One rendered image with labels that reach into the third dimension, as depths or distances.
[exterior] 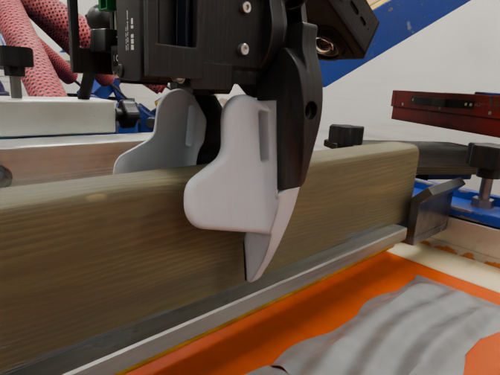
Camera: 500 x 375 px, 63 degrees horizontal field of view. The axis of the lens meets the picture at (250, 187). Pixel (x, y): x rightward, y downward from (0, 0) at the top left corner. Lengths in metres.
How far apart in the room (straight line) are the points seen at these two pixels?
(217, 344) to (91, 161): 0.23
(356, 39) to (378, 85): 2.22
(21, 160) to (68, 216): 0.24
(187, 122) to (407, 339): 0.18
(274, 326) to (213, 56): 0.17
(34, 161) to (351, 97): 2.28
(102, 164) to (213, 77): 0.27
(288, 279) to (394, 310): 0.09
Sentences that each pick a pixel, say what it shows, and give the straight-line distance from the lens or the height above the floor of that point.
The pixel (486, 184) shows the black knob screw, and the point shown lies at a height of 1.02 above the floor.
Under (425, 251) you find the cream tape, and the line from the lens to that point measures 0.43.
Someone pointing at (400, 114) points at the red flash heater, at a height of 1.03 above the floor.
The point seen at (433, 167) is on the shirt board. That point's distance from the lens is 0.96.
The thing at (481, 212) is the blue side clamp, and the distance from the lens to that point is 0.43.
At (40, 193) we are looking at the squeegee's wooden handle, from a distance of 0.17.
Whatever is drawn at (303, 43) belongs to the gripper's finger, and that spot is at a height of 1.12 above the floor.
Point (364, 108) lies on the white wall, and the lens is 2.51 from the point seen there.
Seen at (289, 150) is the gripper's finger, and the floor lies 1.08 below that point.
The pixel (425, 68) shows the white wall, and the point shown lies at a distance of 2.36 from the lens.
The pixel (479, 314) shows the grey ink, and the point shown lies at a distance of 0.33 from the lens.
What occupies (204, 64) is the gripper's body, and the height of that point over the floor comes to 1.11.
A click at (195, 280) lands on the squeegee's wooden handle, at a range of 0.21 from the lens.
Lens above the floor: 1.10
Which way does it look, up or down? 14 degrees down
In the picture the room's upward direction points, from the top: 3 degrees clockwise
